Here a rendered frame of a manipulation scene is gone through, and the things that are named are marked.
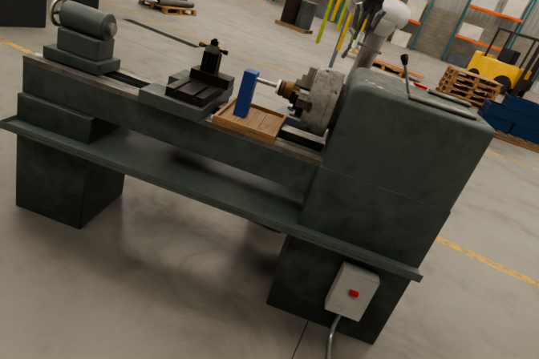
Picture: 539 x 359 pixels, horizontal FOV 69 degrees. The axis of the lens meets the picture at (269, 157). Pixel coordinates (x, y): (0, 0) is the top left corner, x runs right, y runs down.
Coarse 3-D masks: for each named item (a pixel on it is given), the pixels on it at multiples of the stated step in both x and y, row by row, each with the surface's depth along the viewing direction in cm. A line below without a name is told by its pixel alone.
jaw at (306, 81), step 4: (312, 68) 182; (308, 72) 182; (312, 72) 182; (316, 72) 182; (304, 76) 182; (308, 76) 182; (312, 76) 182; (296, 80) 182; (300, 80) 182; (304, 80) 182; (308, 80) 182; (312, 80) 182; (296, 84) 182; (300, 84) 182; (304, 84) 182; (308, 84) 182; (304, 88) 183; (308, 88) 182
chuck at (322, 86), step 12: (324, 72) 171; (336, 72) 174; (312, 84) 168; (324, 84) 168; (312, 96) 168; (324, 96) 167; (312, 108) 169; (324, 108) 168; (300, 120) 174; (312, 120) 172; (312, 132) 180
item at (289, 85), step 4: (284, 80) 182; (280, 84) 180; (284, 84) 180; (288, 84) 180; (292, 84) 180; (280, 88) 181; (284, 88) 180; (288, 88) 180; (292, 88) 179; (296, 88) 181; (280, 92) 181; (284, 92) 180; (288, 92) 180; (284, 96) 182; (288, 96) 181; (288, 100) 184
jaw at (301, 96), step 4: (292, 92) 178; (296, 92) 177; (300, 92) 179; (292, 96) 178; (296, 96) 175; (300, 96) 173; (304, 96) 175; (296, 100) 176; (300, 100) 171; (304, 100) 170; (296, 104) 172; (300, 104) 171; (304, 104) 171; (308, 104) 169; (312, 104) 169; (304, 108) 170; (308, 108) 170; (308, 112) 171
